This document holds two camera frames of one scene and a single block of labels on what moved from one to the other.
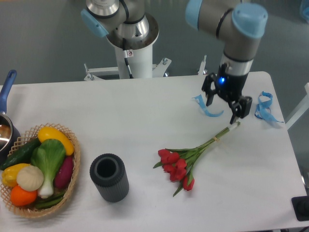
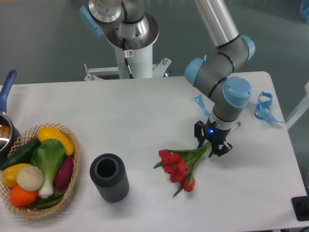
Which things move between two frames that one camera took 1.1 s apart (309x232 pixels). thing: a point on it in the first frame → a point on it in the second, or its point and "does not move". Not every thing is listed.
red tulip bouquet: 177,163 does not move
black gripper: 231,87 → 215,135
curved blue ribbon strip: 199,99 does not move
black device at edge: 301,205 does not move
